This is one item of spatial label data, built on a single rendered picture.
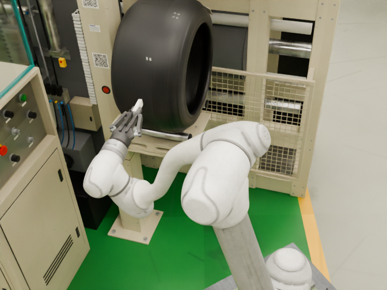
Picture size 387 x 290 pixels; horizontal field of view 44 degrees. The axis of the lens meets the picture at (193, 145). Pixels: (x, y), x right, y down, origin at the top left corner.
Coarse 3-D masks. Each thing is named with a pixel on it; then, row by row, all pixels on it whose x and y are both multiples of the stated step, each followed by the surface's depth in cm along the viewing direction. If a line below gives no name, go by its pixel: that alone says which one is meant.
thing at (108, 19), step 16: (80, 0) 198; (112, 0) 202; (80, 16) 204; (96, 16) 201; (112, 16) 205; (96, 32) 206; (112, 32) 208; (96, 48) 212; (112, 48) 211; (96, 80) 224; (96, 96) 231; (112, 96) 228; (112, 112) 235; (128, 160) 254; (128, 224) 292; (144, 224) 296
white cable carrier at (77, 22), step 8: (72, 16) 206; (80, 24) 208; (80, 32) 210; (80, 40) 214; (80, 48) 216; (88, 64) 221; (88, 72) 224; (88, 80) 227; (88, 88) 231; (96, 104) 236
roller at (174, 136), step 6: (144, 132) 226; (150, 132) 225; (156, 132) 224; (162, 132) 223; (168, 132) 223; (180, 132) 222; (168, 138) 223; (174, 138) 222; (180, 138) 221; (186, 138) 220
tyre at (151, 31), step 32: (160, 0) 199; (192, 0) 202; (128, 32) 190; (160, 32) 187; (192, 32) 193; (128, 64) 190; (160, 64) 186; (192, 64) 242; (128, 96) 195; (160, 96) 191; (192, 96) 240; (160, 128) 209
